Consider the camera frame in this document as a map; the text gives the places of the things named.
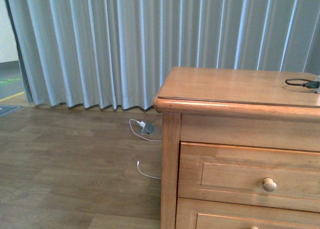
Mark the wooden drawer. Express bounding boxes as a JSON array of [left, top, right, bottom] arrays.
[[175, 198, 320, 229], [178, 142, 320, 212]]

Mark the round wooden drawer knob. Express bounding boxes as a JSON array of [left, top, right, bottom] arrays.
[[262, 177, 278, 192]]

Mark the open grey floor socket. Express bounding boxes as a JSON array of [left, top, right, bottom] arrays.
[[138, 121, 157, 135]]

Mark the white charger plug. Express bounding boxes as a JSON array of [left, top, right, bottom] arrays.
[[137, 121, 146, 128]]

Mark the grey pleated curtain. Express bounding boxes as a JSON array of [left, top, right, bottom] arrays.
[[4, 0, 320, 109]]

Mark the wooden nightstand dresser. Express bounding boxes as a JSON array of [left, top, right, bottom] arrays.
[[153, 67, 320, 229]]

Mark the white charging cable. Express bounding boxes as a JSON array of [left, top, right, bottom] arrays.
[[128, 118, 163, 180]]

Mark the black usb cable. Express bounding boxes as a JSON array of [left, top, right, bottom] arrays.
[[284, 78, 320, 89]]

